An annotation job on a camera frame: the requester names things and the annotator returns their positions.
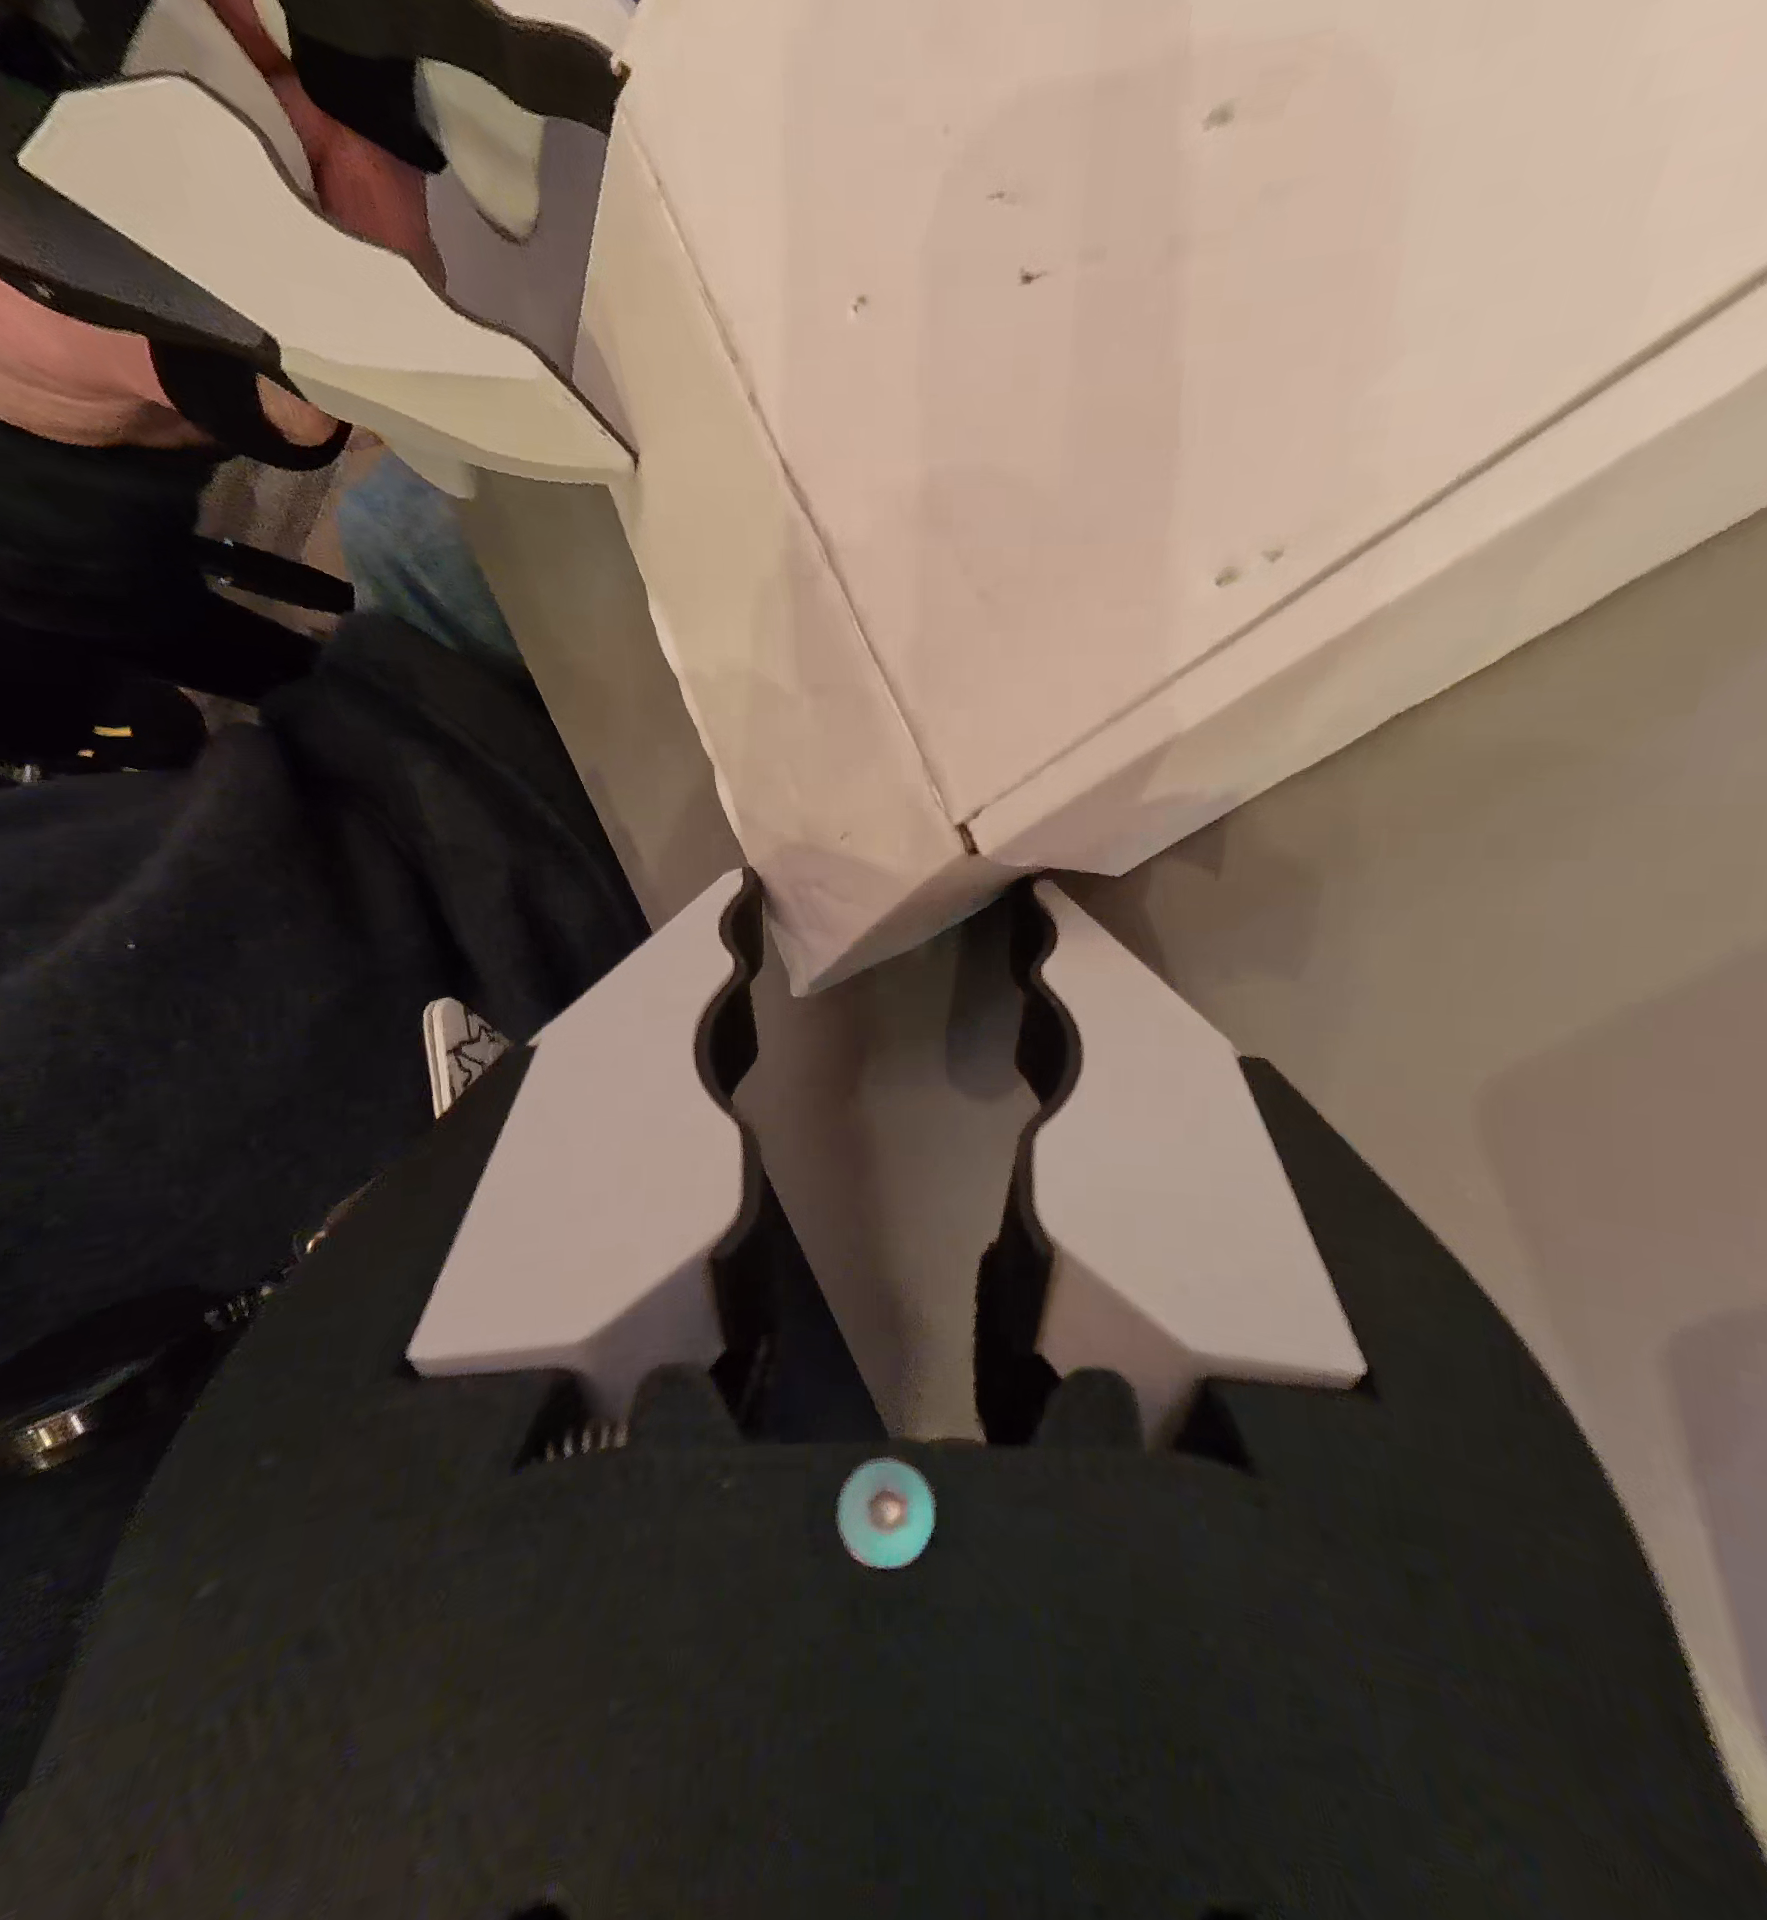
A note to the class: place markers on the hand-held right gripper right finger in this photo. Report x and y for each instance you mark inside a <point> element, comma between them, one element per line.
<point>1199,1215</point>

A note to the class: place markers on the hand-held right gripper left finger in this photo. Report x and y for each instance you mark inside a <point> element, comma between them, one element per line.
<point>584,1215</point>

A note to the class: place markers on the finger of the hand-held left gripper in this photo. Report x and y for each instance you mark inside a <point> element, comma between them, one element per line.
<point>515,165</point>
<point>373,359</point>

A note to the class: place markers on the white cardboard box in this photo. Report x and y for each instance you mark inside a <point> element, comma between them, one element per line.
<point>1125,377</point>

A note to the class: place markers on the person's left hand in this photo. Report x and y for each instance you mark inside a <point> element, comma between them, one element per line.
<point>27,359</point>

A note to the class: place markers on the white printed card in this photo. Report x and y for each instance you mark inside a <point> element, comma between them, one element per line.
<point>463,1052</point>

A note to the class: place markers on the person's dark clothing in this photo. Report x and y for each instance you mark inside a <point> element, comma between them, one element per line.
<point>223,977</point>

